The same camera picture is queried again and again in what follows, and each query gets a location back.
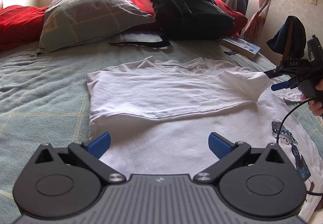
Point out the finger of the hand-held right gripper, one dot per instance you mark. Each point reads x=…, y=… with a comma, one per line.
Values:
x=273, y=73
x=281, y=86

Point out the red quilt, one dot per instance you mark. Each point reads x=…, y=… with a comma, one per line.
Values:
x=20, y=21

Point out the dark hanging jacket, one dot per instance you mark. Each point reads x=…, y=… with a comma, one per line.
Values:
x=243, y=1

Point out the white printed t-shirt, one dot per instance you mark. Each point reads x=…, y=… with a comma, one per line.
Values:
x=164, y=92

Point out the pale grey cloth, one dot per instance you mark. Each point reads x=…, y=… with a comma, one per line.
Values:
x=136, y=37

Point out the black backpack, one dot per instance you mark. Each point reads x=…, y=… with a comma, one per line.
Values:
x=189, y=11

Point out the paperback book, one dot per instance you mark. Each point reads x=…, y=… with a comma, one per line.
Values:
x=242, y=47

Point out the grey green pillow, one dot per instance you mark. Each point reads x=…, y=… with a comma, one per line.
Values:
x=88, y=16

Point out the dark blue garment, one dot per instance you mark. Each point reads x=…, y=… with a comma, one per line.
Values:
x=299, y=37

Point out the person's right hand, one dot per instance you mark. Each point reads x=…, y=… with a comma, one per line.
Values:
x=317, y=108

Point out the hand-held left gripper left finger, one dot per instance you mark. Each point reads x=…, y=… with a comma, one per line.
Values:
x=99, y=144

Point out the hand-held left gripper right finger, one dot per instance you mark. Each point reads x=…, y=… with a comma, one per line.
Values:
x=219, y=147

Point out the wooden chair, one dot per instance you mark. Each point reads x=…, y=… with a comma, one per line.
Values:
x=287, y=44

